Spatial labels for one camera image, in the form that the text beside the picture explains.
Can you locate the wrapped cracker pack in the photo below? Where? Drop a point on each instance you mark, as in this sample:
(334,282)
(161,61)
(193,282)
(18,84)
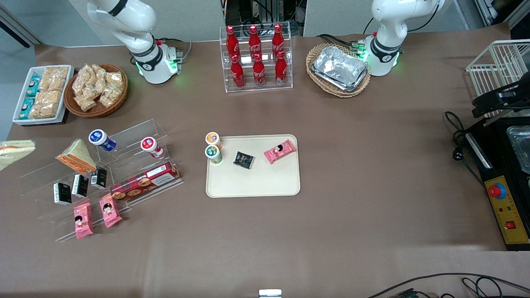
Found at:
(54,78)
(46,103)

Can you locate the teal snack packet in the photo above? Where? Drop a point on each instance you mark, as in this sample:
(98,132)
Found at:
(33,86)
(27,107)

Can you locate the round brown wicker basket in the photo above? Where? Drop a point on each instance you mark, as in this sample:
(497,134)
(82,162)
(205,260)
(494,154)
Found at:
(99,111)

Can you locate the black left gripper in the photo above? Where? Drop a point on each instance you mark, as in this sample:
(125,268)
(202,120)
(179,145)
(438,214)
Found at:
(519,97)

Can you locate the light wicker basket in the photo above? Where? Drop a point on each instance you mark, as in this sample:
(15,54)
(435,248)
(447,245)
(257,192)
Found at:
(335,92)

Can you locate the green lid cup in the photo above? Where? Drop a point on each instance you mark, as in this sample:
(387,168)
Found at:
(213,153)

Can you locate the clear container in machine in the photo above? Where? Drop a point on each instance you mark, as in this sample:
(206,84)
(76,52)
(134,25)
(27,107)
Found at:
(521,149)

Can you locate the small black carton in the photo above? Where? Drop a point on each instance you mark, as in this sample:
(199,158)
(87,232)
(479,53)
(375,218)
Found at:
(62,193)
(80,186)
(99,178)

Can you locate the triangle sandwich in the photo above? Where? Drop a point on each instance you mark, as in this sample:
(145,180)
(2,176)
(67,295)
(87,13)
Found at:
(14,151)
(78,157)

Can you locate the yellow control panel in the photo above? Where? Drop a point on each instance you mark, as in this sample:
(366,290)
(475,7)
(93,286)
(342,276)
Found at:
(511,211)

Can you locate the blue lid cup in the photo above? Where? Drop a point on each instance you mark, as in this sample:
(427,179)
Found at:
(100,138)

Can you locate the red cookie box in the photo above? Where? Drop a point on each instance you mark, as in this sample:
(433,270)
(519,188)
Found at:
(145,182)

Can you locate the orange lid cup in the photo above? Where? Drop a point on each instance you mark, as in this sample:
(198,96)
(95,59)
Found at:
(213,139)

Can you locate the clear acrylic stepped stand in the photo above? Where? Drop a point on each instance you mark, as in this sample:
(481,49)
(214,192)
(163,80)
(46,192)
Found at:
(132,165)

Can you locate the red emergency stop button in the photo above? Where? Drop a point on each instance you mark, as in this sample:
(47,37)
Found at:
(497,191)

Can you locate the beige plastic tray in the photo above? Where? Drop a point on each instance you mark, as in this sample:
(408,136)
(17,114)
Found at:
(256,178)

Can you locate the clear acrylic bottle rack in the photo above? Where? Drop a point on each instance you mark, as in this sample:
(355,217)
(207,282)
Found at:
(269,85)

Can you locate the small white box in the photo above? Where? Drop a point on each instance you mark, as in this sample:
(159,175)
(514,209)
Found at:
(270,294)

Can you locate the black sealing machine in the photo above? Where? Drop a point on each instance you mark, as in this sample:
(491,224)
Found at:
(497,165)

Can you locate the aluminium foil tray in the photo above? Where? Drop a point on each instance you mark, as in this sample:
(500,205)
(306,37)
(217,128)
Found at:
(339,66)

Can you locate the white rectangular snack tray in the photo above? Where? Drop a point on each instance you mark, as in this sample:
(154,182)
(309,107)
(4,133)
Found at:
(70,82)

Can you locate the clear bag of puffed snacks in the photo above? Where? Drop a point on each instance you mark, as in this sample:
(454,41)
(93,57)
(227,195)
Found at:
(115,79)
(83,80)
(110,96)
(99,73)
(87,102)

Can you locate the red lid cup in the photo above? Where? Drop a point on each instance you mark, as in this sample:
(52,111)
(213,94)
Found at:
(150,146)

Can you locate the pink snack packet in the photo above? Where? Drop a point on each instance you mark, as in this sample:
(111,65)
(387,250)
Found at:
(83,221)
(280,151)
(110,211)

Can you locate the red cola bottle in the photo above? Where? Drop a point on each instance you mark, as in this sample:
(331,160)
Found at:
(254,40)
(232,41)
(281,69)
(278,39)
(237,73)
(259,72)

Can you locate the black snack packet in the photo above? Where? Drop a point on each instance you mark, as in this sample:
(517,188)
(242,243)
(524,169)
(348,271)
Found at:
(244,160)

